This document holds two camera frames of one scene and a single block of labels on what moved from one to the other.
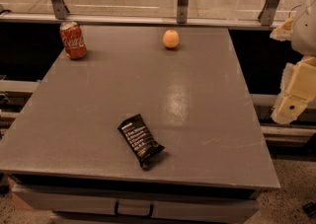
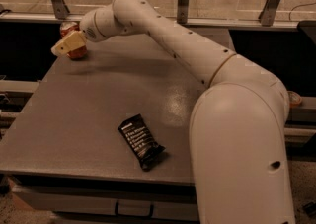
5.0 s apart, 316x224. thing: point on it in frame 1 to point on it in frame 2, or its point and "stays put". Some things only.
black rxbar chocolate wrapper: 141,139 stays put
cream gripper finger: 297,90 to 95,26
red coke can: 73,39 stays put
